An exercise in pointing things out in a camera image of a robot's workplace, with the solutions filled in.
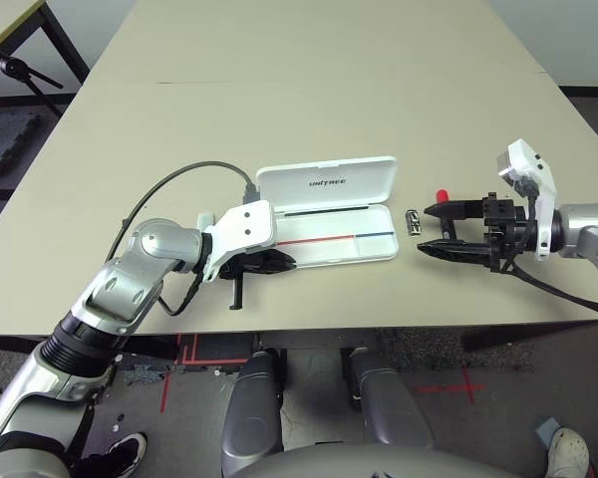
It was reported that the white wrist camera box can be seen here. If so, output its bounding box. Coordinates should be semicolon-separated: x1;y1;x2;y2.
495;138;558;263
202;198;279;284

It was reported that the grey robot right leg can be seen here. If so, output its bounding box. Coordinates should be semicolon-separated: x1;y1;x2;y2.
346;347;435;449

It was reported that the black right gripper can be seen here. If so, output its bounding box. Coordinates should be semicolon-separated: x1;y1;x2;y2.
416;191;535;275

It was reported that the black table base bar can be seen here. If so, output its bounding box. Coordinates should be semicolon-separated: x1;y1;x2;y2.
460;323;524;353

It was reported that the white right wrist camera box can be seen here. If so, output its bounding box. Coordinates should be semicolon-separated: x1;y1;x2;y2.
495;138;558;263

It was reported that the grey robot leg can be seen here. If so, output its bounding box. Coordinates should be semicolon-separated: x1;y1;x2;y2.
220;351;285;472
346;347;435;449

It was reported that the black framed side table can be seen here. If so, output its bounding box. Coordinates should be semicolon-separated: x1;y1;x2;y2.
0;0;91;86

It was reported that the white plastic pencil case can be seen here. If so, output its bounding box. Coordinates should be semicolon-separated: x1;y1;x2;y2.
255;155;399;270

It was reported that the grey foam floor mat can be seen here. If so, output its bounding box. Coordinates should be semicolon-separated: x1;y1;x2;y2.
0;112;51;188

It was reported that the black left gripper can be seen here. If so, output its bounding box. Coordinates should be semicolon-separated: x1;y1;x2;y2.
217;247;299;312

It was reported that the black left wrist camera cable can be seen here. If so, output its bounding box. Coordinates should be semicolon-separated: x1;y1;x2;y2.
107;159;260;318

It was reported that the black tripod stand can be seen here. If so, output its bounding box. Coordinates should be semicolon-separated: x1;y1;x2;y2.
0;42;65;119

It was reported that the black bystander shoe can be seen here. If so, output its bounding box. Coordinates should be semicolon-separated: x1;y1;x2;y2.
108;431;149;472

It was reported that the grey robot torso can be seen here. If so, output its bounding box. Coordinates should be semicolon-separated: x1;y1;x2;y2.
223;444;529;478

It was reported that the white bystander shoe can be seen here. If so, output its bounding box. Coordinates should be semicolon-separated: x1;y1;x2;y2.
545;427;592;478

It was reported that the grey robot left leg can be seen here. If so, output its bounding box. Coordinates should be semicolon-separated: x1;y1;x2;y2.
220;351;285;472

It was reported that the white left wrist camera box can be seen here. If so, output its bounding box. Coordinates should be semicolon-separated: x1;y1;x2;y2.
202;198;279;284

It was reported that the red and black marker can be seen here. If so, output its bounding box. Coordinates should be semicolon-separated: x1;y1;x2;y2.
434;187;457;241

